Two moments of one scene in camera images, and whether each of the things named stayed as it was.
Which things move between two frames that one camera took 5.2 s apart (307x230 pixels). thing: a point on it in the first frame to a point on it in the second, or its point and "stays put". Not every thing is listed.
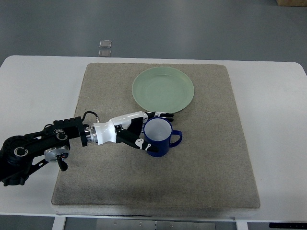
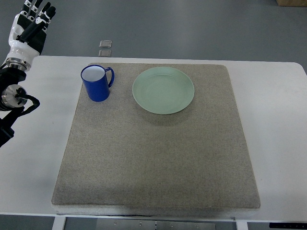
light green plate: (162, 89) stays put
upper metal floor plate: (106, 43) stays put
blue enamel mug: (159, 131) to (95, 79)
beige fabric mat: (210, 169) stays put
